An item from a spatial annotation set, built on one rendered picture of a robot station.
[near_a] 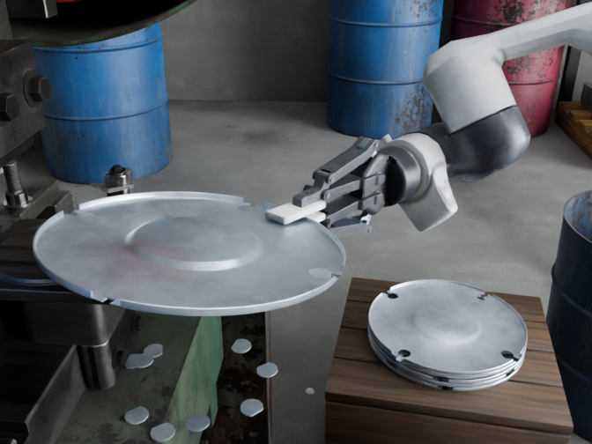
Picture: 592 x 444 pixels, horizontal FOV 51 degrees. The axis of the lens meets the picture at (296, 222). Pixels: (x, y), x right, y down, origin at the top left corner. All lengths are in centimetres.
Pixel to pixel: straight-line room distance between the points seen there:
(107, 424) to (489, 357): 71
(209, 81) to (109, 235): 343
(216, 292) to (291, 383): 114
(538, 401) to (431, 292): 31
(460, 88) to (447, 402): 53
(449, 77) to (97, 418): 58
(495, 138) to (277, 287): 42
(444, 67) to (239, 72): 317
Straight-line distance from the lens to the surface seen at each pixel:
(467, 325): 121
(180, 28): 400
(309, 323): 184
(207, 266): 55
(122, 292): 51
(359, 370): 114
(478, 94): 85
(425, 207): 85
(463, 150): 87
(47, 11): 66
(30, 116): 63
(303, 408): 157
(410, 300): 127
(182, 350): 72
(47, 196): 87
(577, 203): 162
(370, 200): 78
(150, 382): 68
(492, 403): 112
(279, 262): 58
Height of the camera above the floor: 108
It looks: 27 degrees down
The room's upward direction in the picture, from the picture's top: straight up
